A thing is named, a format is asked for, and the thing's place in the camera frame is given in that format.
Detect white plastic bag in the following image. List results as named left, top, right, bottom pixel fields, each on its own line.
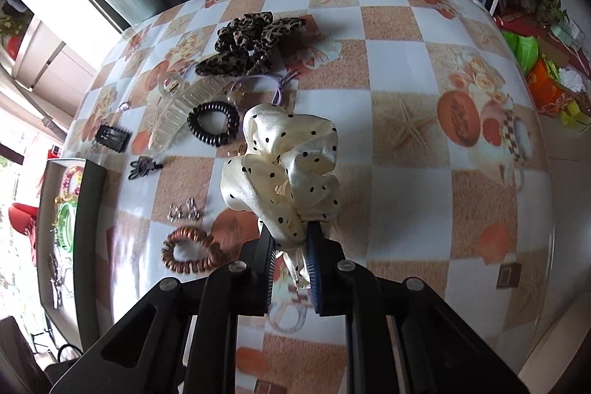
left=558, top=68, right=588, bottom=92

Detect cream polka dot scrunchie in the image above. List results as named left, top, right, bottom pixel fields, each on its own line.
left=220, top=103, right=341, bottom=288

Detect black spiral hair tie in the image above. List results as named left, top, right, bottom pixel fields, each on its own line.
left=187, top=101, right=241, bottom=147

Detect grey jewelry tray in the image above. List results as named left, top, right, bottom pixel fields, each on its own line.
left=37, top=158, right=109, bottom=351

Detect red plastic chair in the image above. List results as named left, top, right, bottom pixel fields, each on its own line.
left=7, top=202, right=42, bottom=256

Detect green plastic bangle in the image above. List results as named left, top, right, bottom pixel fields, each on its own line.
left=55, top=200, right=77, bottom=251

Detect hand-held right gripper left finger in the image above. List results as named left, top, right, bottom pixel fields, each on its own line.
left=48, top=228, right=278, bottom=394

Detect small black claw clip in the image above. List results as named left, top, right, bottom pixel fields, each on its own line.
left=128, top=156, right=164, bottom=181

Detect brown spiral hair tie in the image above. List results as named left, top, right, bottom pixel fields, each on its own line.
left=161, top=226, right=227, bottom=275

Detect black rectangular hair clip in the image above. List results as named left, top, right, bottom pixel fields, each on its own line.
left=93, top=125, right=131, bottom=153

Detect purple hair tie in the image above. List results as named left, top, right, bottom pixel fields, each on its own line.
left=224, top=68, right=301, bottom=106

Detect yellow-green small boxes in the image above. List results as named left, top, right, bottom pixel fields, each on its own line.
left=561, top=99, right=591, bottom=134

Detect pink beaded bracelet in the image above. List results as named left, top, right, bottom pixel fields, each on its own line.
left=62, top=165, right=84, bottom=194

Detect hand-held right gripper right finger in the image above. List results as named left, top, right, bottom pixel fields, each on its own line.
left=302, top=221, right=529, bottom=394

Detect pale green box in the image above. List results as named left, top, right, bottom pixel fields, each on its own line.
left=556, top=20, right=585, bottom=48

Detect green plastic bag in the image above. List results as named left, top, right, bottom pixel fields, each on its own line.
left=501, top=29, right=541, bottom=74

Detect orange gift box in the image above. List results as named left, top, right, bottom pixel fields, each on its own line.
left=526, top=59, right=578, bottom=115

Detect leopard print hair bow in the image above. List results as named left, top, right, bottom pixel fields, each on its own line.
left=195, top=12, right=308, bottom=77

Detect clear hair claw clip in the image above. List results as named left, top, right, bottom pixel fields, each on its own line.
left=148, top=73, right=227, bottom=150

